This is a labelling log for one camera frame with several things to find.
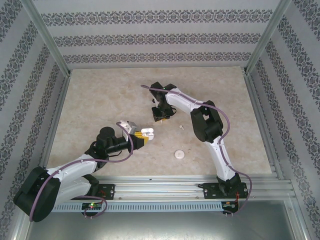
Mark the small circuit board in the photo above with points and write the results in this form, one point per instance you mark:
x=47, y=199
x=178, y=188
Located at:
x=92, y=205
x=228, y=205

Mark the white earbuds charging case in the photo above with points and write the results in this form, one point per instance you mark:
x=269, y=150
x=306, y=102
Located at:
x=147, y=131

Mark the grey metal sheet panel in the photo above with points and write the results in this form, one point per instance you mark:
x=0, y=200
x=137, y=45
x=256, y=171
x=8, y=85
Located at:
x=162, y=227

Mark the aluminium frame post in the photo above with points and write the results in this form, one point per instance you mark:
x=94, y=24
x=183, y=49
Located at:
x=268, y=35
x=45, y=37

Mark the white round disc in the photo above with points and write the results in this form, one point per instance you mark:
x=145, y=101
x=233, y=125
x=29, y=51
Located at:
x=179, y=154

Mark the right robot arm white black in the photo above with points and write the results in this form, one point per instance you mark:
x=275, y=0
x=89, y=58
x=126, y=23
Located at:
x=220, y=155

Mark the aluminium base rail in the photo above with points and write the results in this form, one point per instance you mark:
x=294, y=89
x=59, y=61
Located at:
x=162, y=186

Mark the aluminium side rail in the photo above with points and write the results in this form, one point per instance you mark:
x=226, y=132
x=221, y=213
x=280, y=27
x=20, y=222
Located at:
x=262, y=120
x=56, y=117

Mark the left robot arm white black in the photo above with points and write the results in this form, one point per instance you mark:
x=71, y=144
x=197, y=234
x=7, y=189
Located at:
x=72, y=167

